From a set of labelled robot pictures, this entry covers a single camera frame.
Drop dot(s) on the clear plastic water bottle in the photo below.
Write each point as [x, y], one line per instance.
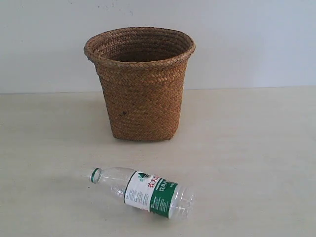
[145, 191]

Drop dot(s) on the brown woven wicker basket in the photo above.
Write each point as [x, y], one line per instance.
[141, 71]

